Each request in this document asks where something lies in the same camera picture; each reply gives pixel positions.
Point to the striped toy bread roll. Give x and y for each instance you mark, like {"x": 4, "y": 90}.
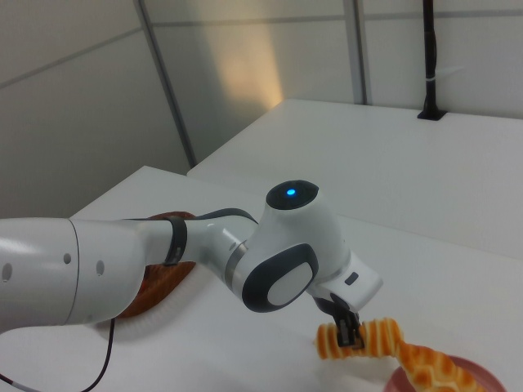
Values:
{"x": 380, "y": 337}

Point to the black camera pole with base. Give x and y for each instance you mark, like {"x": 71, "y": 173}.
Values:
{"x": 430, "y": 61}

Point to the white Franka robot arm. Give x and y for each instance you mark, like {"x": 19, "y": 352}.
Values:
{"x": 286, "y": 245}

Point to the pink plate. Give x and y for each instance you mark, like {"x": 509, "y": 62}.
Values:
{"x": 486, "y": 377}

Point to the brown woven basket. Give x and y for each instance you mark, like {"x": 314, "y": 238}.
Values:
{"x": 163, "y": 281}

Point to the grey partition post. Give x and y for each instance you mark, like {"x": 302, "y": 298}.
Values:
{"x": 361, "y": 49}

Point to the toy croissant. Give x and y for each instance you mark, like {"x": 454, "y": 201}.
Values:
{"x": 437, "y": 367}

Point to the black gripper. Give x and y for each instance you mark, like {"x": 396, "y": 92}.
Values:
{"x": 331, "y": 304}

